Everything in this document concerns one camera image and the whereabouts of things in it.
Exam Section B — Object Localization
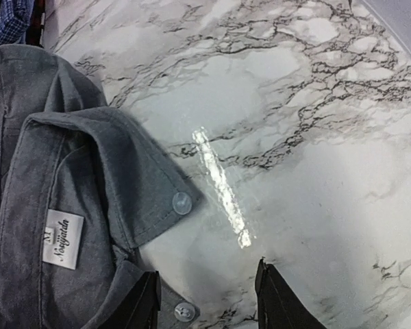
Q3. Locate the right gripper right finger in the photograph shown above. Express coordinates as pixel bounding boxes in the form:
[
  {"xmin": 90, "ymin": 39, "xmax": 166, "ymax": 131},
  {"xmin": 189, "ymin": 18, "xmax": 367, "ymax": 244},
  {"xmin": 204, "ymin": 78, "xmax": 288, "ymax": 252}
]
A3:
[{"xmin": 255, "ymin": 260, "xmax": 325, "ymax": 329}]

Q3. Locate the grey long sleeve shirt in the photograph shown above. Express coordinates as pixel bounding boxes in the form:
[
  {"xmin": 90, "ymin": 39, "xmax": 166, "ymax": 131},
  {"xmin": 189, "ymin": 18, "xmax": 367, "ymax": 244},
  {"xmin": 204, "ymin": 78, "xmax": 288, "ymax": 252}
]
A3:
[{"xmin": 0, "ymin": 45, "xmax": 202, "ymax": 328}]

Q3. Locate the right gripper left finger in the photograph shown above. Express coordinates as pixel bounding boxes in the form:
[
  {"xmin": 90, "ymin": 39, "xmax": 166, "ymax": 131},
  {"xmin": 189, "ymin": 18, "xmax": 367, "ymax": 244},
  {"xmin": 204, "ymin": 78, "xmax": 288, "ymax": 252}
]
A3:
[{"xmin": 111, "ymin": 271, "xmax": 162, "ymax": 328}]

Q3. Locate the blue checked folded shirt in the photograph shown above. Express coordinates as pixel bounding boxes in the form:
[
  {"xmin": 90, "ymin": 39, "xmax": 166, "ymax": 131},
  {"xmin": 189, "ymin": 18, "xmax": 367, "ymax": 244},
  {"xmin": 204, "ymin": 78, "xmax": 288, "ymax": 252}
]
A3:
[{"xmin": 0, "ymin": 1, "xmax": 35, "ymax": 46}]

